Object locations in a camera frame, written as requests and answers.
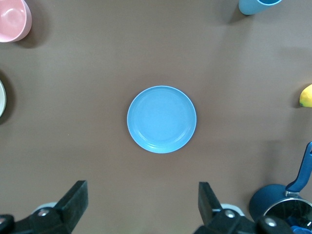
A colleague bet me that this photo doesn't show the blue cup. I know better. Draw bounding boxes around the blue cup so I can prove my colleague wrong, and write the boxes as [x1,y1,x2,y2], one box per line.
[238,0,284,16]

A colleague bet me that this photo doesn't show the blue plate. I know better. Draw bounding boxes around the blue plate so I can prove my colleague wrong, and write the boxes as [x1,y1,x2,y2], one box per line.
[126,85,197,154]

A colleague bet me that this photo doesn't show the small blue plastic object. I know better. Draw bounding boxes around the small blue plastic object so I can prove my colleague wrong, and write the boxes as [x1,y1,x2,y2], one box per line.
[285,216,312,234]

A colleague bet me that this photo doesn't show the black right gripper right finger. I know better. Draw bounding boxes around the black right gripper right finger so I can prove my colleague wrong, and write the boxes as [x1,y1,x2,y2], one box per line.
[194,181,257,234]

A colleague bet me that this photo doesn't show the beige plate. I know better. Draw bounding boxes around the beige plate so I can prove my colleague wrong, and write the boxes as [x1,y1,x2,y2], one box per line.
[0,79,7,117]

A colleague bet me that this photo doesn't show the pink bowl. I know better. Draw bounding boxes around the pink bowl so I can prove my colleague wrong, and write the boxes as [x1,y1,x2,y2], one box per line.
[0,0,33,43]

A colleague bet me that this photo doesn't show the yellow lemon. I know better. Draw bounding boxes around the yellow lemon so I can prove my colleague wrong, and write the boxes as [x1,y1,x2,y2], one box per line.
[299,84,312,108]

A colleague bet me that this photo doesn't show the brown table cover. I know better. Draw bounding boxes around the brown table cover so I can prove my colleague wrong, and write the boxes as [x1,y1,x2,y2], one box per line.
[0,0,312,234]

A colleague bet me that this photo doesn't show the dark blue saucepan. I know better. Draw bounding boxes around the dark blue saucepan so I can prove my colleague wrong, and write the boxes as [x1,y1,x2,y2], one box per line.
[249,141,312,234]

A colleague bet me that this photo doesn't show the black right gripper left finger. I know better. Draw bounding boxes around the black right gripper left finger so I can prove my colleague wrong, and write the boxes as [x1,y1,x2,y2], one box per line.
[31,180,89,234]

